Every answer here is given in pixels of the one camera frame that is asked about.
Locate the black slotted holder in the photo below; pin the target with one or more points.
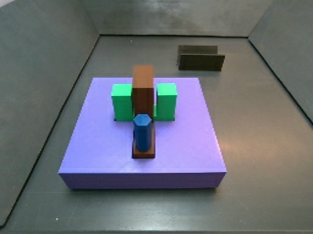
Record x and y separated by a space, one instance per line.
200 58

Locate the brown L-shaped block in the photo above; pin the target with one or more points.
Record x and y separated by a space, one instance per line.
144 103

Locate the purple board base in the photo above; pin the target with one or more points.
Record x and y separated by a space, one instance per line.
98 159

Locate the green U-shaped block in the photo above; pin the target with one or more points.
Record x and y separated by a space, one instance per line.
165 107

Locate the blue hexagonal peg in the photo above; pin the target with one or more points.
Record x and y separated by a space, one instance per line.
143 122

